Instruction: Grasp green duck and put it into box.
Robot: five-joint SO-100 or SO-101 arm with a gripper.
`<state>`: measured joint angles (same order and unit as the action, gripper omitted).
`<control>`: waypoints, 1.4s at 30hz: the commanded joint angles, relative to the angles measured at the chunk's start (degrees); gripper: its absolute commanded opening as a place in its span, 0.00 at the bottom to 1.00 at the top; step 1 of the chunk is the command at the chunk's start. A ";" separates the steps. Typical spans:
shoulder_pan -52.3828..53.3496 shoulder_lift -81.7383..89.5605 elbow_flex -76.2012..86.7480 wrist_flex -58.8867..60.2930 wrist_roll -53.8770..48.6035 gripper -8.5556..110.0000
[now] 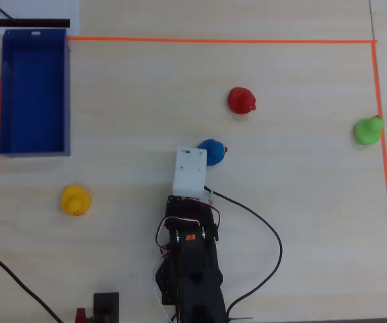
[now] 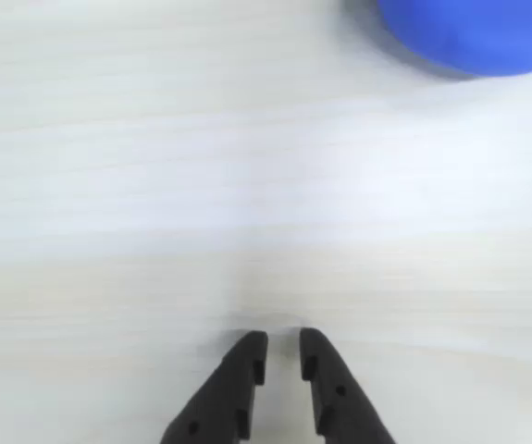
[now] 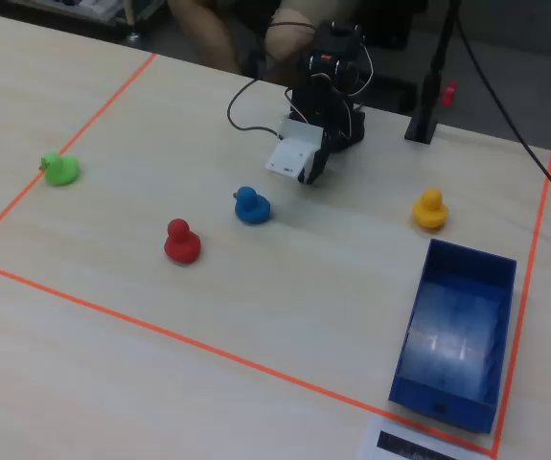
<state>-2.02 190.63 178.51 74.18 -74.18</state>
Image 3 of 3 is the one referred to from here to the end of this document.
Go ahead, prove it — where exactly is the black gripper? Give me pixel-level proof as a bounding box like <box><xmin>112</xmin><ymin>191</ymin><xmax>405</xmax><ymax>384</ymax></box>
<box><xmin>298</xmin><ymin>125</ymin><xmax>354</xmax><ymax>187</ymax></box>

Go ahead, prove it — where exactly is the green rubber duck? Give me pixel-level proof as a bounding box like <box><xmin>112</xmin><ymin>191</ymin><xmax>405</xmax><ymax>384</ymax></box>
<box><xmin>39</xmin><ymin>151</ymin><xmax>82</xmax><ymax>188</ymax></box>

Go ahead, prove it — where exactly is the blue rubber duck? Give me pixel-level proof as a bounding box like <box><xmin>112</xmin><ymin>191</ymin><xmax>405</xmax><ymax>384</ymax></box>
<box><xmin>232</xmin><ymin>186</ymin><xmax>272</xmax><ymax>225</ymax></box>

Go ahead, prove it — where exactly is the yellow rubber duck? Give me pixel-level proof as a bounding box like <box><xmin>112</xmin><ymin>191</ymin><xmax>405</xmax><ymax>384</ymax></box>
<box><xmin>412</xmin><ymin>187</ymin><xmax>450</xmax><ymax>229</ymax></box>

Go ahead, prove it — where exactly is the red rubber duck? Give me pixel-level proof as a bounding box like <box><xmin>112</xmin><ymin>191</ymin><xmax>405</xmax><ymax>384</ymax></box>
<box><xmin>163</xmin><ymin>218</ymin><xmax>202</xmax><ymax>265</ymax></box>

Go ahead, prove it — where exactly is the blue plastic box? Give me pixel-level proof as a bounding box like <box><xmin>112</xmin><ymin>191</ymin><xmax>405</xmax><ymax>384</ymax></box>
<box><xmin>388</xmin><ymin>238</ymin><xmax>517</xmax><ymax>435</ymax></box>

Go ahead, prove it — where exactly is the person bare leg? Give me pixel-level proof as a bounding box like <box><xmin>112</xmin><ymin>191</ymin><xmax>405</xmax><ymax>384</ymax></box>
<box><xmin>167</xmin><ymin>0</ymin><xmax>239</xmax><ymax>74</ymax></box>
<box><xmin>264</xmin><ymin>6</ymin><xmax>315</xmax><ymax>64</ymax></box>

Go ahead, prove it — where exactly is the orange tape strip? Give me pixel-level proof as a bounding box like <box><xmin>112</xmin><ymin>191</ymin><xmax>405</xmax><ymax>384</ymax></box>
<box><xmin>0</xmin><ymin>257</ymin><xmax>497</xmax><ymax>457</ymax></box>
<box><xmin>490</xmin><ymin>150</ymin><xmax>551</xmax><ymax>458</ymax></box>
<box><xmin>0</xmin><ymin>53</ymin><xmax>157</xmax><ymax>256</ymax></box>

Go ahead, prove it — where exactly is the metal cart shelf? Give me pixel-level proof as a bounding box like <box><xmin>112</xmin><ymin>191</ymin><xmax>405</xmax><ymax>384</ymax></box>
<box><xmin>13</xmin><ymin>0</ymin><xmax>167</xmax><ymax>41</ymax></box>

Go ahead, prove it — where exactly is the white paper sheet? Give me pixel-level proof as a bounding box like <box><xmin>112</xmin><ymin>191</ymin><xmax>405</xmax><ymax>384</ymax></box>
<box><xmin>356</xmin><ymin>413</ymin><xmax>490</xmax><ymax>460</ymax></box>

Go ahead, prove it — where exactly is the black flat strip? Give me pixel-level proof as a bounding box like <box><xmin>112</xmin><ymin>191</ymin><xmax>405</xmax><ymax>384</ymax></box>
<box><xmin>378</xmin><ymin>429</ymin><xmax>459</xmax><ymax>460</ymax></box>

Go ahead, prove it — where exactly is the white camera housing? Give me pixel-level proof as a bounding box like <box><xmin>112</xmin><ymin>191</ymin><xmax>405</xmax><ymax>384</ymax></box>
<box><xmin>264</xmin><ymin>118</ymin><xmax>325</xmax><ymax>186</ymax></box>

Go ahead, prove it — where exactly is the black camera cable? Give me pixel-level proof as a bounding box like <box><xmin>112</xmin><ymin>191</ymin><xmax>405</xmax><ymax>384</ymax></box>
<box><xmin>227</xmin><ymin>77</ymin><xmax>284</xmax><ymax>136</ymax></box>

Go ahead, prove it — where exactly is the black camera stand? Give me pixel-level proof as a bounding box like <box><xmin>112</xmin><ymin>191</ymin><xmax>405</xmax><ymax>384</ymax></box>
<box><xmin>403</xmin><ymin>0</ymin><xmax>463</xmax><ymax>146</ymax></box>

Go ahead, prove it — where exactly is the black stand cable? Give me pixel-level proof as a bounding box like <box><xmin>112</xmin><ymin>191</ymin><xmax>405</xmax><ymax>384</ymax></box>
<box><xmin>453</xmin><ymin>12</ymin><xmax>551</xmax><ymax>218</ymax></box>

